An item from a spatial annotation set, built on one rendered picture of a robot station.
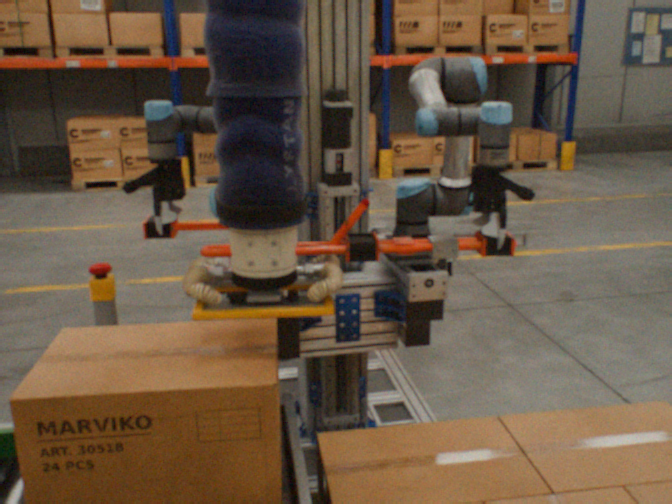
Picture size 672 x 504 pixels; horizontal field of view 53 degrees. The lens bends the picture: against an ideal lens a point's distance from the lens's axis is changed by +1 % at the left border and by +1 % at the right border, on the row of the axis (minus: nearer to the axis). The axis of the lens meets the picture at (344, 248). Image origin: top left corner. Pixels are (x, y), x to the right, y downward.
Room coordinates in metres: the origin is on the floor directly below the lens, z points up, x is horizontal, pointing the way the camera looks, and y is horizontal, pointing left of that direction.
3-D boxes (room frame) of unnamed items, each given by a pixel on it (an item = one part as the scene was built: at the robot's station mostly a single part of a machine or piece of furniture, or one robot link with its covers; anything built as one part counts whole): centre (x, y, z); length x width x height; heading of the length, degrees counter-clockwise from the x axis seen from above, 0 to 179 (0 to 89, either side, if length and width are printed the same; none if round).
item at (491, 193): (1.67, -0.37, 1.36); 0.09 x 0.08 x 0.12; 94
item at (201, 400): (1.57, 0.48, 0.75); 0.60 x 0.40 x 0.40; 96
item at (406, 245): (1.75, 0.02, 1.21); 0.93 x 0.30 x 0.04; 95
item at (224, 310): (1.52, 0.20, 1.11); 0.34 x 0.10 x 0.05; 95
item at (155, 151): (1.85, 0.51, 1.43); 0.08 x 0.08 x 0.05
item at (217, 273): (1.61, 0.21, 1.15); 0.34 x 0.25 x 0.06; 95
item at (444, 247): (1.65, -0.26, 1.21); 0.07 x 0.07 x 0.04; 5
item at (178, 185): (1.85, 0.50, 1.35); 0.09 x 0.08 x 0.12; 95
